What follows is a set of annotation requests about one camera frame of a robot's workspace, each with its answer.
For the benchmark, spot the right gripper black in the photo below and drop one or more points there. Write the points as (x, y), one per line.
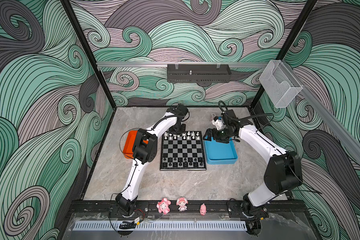
(216, 137)

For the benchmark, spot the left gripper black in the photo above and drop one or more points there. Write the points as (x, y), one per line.
(183, 130)

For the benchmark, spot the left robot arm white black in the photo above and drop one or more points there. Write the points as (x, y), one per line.
(126, 199)

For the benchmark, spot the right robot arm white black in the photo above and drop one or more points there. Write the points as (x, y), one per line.
(283, 172)

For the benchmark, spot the blue plastic bin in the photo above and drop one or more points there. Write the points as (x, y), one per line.
(220, 153)

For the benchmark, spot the black white chessboard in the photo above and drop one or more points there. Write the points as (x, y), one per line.
(183, 152)

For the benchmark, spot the orange plastic bin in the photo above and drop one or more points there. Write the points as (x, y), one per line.
(128, 149)

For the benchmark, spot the black hanging tray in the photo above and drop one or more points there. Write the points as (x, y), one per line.
(199, 74)

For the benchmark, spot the pink hat doll figurine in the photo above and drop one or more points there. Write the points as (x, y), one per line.
(182, 204)

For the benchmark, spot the small pink pig figurine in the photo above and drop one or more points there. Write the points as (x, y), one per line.
(203, 209)

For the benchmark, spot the pink big-eared figurine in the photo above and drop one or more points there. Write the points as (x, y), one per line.
(164, 206)

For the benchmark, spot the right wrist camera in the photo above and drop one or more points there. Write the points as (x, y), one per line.
(227, 118)

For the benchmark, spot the clear plastic wall box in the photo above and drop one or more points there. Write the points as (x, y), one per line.
(280, 83)

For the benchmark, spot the aluminium rail back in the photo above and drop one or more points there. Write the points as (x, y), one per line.
(141, 64)

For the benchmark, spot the aluminium rail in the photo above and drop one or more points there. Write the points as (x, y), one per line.
(318, 96)
(141, 64)

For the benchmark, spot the aluminium rail right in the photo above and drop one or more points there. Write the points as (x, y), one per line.
(318, 96)

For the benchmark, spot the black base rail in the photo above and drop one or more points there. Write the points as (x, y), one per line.
(225, 208)

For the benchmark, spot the white slotted cable duct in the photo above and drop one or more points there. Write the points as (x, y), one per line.
(163, 226)

